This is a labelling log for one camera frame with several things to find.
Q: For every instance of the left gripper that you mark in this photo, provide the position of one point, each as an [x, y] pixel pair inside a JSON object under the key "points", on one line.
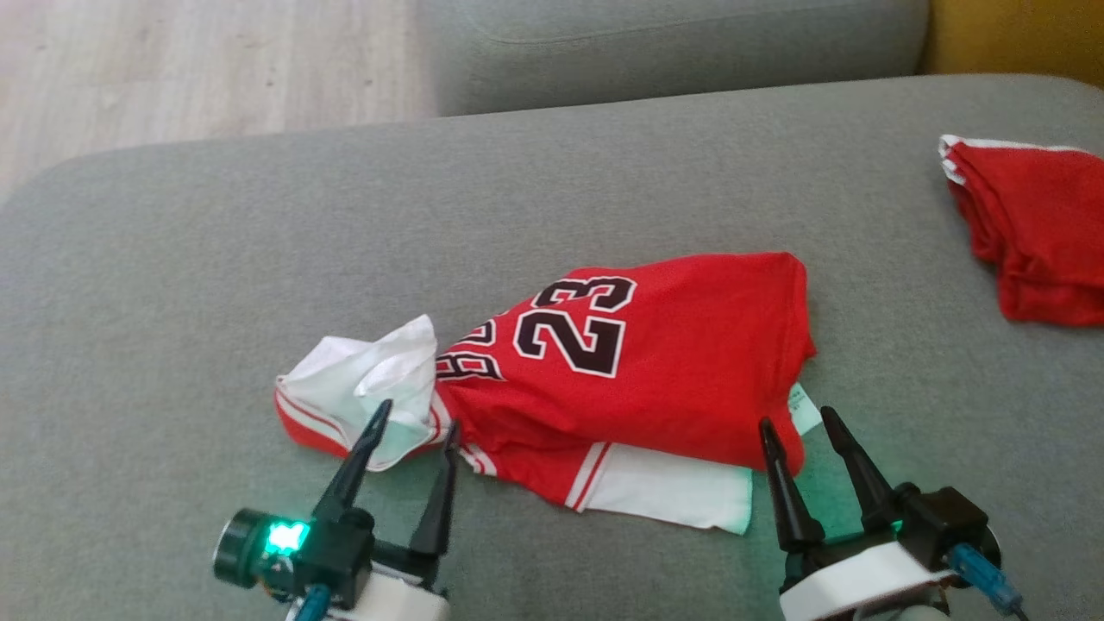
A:
{"points": [[397, 591]]}

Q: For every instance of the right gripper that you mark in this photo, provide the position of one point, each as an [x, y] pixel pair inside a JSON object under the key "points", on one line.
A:
{"points": [[854, 573]]}

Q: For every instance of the red basketball jersey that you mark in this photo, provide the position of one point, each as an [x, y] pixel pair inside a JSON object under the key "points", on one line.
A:
{"points": [[673, 371]]}

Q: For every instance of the red shorts with white stripe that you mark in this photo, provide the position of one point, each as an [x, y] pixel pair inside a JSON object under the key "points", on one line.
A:
{"points": [[1035, 224]]}

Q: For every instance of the grey sofa seat cushion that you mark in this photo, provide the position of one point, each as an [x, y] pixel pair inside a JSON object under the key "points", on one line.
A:
{"points": [[259, 259]]}

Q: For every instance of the grey sofa back cushion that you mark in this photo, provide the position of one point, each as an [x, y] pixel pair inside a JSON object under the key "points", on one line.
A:
{"points": [[673, 43]]}

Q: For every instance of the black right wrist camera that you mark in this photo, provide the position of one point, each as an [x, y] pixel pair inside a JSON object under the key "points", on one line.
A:
{"points": [[949, 517]]}

